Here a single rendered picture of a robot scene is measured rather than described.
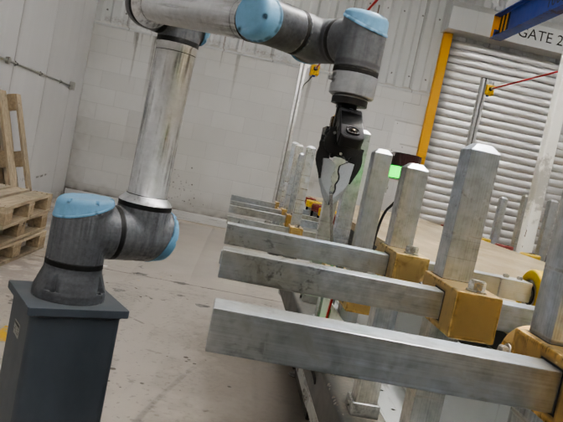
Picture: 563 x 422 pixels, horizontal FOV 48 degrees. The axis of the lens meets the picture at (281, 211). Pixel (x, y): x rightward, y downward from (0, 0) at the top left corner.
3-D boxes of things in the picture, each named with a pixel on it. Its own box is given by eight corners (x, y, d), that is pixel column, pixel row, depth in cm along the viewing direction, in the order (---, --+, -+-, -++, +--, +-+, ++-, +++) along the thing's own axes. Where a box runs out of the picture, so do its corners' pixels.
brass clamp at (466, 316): (441, 337, 65) (452, 289, 64) (406, 305, 78) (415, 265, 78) (498, 347, 65) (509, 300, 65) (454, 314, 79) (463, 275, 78)
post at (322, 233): (302, 301, 173) (335, 140, 170) (300, 297, 178) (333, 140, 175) (317, 304, 174) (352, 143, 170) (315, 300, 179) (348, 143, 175)
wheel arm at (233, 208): (227, 213, 266) (229, 203, 265) (228, 213, 269) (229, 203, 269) (328, 234, 269) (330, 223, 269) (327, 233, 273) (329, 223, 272)
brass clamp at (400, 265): (384, 285, 89) (393, 251, 89) (366, 269, 103) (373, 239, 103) (426, 294, 90) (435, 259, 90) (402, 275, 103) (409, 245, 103)
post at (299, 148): (276, 244, 297) (296, 143, 294) (275, 243, 301) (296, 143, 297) (283, 245, 298) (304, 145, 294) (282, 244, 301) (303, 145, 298)
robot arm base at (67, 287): (39, 304, 156) (46, 265, 155) (23, 283, 171) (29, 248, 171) (114, 307, 166) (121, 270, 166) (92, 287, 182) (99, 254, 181)
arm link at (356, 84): (382, 77, 120) (333, 66, 119) (377, 103, 120) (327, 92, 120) (372, 83, 129) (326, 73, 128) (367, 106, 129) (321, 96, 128)
